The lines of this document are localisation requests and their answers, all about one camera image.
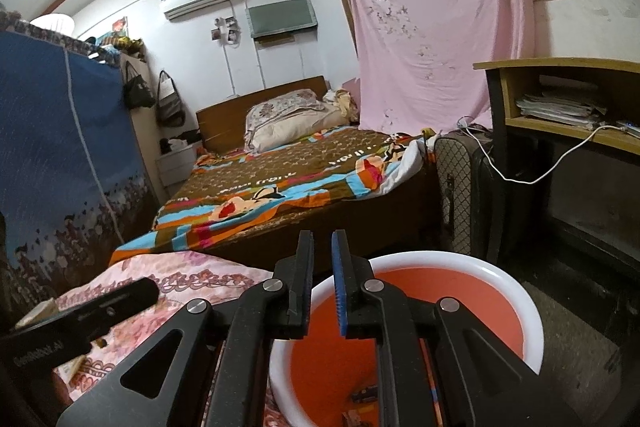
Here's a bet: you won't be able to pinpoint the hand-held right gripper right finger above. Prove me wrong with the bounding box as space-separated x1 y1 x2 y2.
331 229 583 427

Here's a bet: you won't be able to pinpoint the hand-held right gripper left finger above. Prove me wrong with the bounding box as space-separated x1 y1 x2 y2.
56 230 315 427

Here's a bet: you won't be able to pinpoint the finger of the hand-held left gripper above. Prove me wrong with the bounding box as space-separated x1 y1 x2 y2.
56 277 161 325

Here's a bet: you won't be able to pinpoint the orange basin with white rim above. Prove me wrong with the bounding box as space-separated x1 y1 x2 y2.
269 249 545 427

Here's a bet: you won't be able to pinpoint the tan cardboard piece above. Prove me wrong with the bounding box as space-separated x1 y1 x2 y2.
15 301 58 327

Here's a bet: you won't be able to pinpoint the pink floral quilt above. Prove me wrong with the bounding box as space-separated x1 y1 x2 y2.
52 251 281 427

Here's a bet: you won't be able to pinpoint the colourful patchwork blanket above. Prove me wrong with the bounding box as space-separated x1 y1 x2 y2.
109 129 431 265

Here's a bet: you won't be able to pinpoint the white nightstand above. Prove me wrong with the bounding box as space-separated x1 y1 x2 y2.
156 142 197 188

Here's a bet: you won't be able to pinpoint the dark suitcase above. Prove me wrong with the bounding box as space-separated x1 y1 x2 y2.
432 132 506 260

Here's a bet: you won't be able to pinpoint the floral pillow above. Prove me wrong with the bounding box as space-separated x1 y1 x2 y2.
244 89 326 152

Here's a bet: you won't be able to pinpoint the dark cloth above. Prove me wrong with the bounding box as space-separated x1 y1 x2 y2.
159 129 201 154

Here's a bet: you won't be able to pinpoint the blue fabric wardrobe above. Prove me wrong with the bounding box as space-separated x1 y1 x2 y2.
0 14 156 303

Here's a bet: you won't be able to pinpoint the beige bundled cloth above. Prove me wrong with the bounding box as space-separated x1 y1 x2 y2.
322 88 360 125

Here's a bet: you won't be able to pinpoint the wooden bed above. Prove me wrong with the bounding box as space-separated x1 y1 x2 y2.
107 76 441 268

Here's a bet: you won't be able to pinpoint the grey hanging bag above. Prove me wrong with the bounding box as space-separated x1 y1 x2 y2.
156 69 187 128

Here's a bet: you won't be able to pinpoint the black hanging bag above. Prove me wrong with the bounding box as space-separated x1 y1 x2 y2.
122 60 157 110

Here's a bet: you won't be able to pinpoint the clutter atop wardrobe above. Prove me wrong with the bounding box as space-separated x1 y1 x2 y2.
82 32 147 60

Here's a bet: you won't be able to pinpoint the pink hanging sheet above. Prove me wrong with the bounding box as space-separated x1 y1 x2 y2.
346 0 536 134

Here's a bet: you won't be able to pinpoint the stack of papers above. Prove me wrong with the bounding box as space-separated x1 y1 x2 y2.
515 89 608 128

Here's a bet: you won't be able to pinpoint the white round lamp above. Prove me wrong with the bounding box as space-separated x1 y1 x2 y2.
30 13 76 38

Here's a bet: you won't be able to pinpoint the wooden desk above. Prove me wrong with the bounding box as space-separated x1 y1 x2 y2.
472 57 640 268

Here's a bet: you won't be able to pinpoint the white cable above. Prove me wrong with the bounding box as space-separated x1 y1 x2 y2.
456 117 623 185

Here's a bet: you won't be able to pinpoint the wall photos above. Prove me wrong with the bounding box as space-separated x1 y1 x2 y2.
210 17 241 45

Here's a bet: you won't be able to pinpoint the green covered wall box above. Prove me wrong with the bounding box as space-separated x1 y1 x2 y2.
245 0 319 48

